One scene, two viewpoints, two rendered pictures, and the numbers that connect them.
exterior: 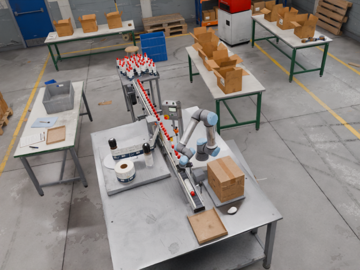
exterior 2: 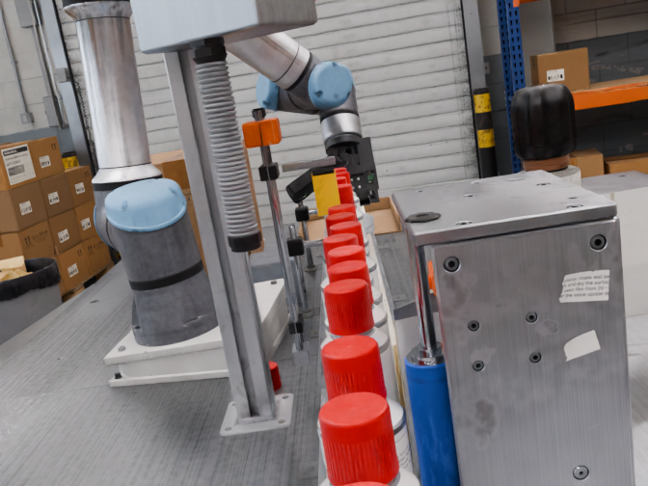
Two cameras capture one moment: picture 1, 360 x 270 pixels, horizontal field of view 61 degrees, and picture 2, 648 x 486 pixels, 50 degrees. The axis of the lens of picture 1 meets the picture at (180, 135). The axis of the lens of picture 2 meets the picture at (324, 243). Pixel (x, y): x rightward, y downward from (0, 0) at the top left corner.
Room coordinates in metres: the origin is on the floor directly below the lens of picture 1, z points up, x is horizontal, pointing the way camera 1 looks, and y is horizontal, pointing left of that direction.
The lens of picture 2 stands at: (3.49, 0.34, 1.23)
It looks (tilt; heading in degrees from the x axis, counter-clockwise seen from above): 13 degrees down; 198
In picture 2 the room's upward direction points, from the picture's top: 9 degrees counter-clockwise
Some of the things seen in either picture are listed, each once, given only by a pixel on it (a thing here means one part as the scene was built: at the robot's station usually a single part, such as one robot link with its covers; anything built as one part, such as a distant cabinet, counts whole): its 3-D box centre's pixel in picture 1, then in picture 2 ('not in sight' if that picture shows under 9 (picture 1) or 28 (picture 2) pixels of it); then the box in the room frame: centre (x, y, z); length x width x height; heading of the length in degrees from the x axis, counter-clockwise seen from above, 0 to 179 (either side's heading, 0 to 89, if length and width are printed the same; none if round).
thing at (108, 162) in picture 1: (117, 159); not in sight; (2.68, 0.73, 0.89); 0.31 x 0.31 x 0.01
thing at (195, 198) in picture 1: (172, 156); not in sight; (2.67, 0.11, 0.86); 1.65 x 0.08 x 0.04; 15
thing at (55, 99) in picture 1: (59, 96); not in sight; (4.34, 1.79, 0.91); 0.60 x 0.40 x 0.22; 10
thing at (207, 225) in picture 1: (207, 224); (348, 219); (1.70, -0.14, 0.85); 0.30 x 0.26 x 0.04; 15
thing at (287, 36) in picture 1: (284, 44); not in sight; (6.66, -2.60, 0.39); 2.20 x 0.80 x 0.78; 7
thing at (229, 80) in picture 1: (230, 76); not in sight; (4.23, -0.86, 0.97); 0.51 x 0.39 x 0.37; 102
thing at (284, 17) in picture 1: (284, 18); not in sight; (6.65, -2.53, 0.97); 0.42 x 0.39 x 0.37; 94
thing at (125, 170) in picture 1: (125, 171); not in sight; (2.40, 0.61, 0.95); 0.20 x 0.20 x 0.14
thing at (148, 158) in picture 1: (148, 155); (549, 196); (2.52, 0.36, 1.03); 0.09 x 0.09 x 0.30
